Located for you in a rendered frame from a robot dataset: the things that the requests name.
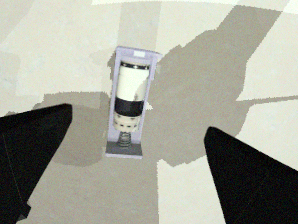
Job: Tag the white cylindrical battery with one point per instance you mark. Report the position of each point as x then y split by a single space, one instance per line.
130 95

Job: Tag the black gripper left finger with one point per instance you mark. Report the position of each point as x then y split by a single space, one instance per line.
28 141

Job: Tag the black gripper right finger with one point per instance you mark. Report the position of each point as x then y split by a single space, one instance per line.
252 187

